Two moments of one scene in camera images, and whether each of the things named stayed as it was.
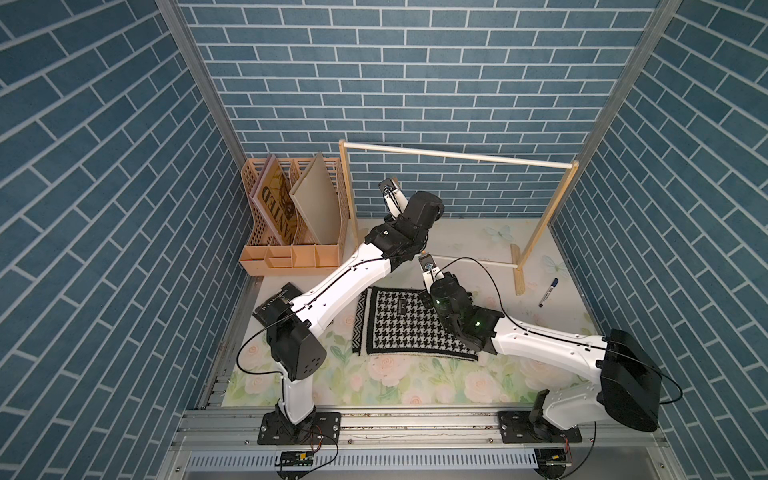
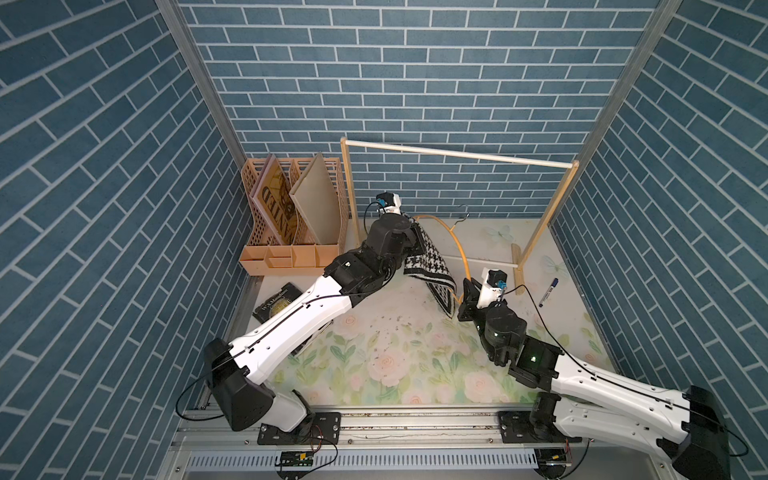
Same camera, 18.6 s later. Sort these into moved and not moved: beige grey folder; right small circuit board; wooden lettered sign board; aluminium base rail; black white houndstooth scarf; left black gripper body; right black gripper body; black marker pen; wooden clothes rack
Moved: black white houndstooth scarf; right black gripper body; left black gripper body
Not moved: beige grey folder; wooden lettered sign board; wooden clothes rack; aluminium base rail; right small circuit board; black marker pen
